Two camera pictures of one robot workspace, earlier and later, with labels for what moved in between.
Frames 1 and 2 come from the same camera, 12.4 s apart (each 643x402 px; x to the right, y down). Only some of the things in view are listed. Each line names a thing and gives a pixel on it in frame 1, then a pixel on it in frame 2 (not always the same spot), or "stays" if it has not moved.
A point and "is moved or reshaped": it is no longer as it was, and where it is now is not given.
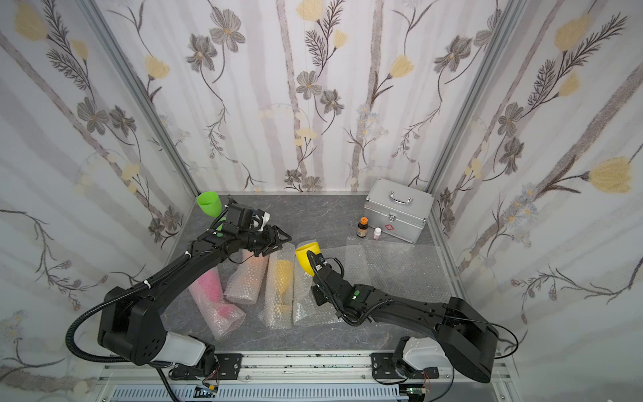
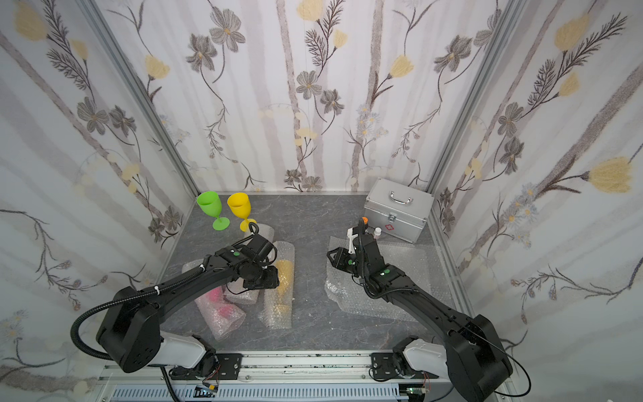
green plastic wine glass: (211, 202) stays
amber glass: (278, 312) stays
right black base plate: (383, 368) stays
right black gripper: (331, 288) -> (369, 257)
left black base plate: (227, 367) stays
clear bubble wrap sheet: (401, 270) stays
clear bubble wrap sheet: (306, 311) -> (412, 258)
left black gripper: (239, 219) -> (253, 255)
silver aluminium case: (398, 210) stays
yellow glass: (302, 256) is moved or reshaped
